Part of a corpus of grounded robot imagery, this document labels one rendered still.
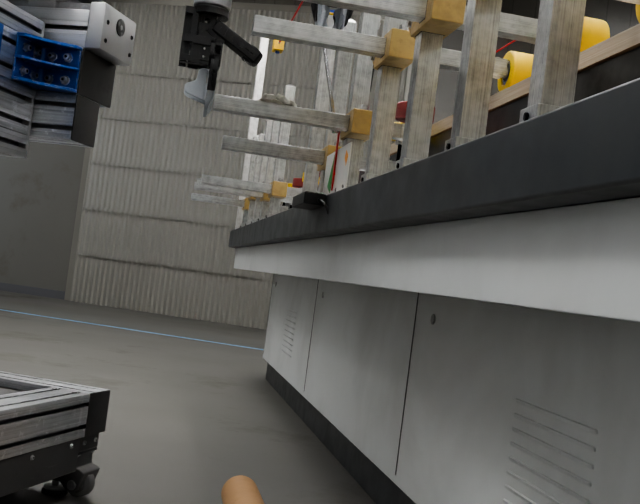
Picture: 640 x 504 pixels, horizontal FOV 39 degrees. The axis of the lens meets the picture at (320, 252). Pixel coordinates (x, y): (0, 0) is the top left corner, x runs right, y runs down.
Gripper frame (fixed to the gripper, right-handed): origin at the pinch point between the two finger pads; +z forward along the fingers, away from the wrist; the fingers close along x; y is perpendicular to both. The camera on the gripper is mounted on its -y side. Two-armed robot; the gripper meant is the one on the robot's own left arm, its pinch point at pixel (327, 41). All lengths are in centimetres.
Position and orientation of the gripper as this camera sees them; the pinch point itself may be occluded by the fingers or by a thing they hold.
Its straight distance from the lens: 198.0
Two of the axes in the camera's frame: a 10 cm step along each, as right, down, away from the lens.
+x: 9.8, 1.3, 1.6
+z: -1.2, 9.9, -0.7
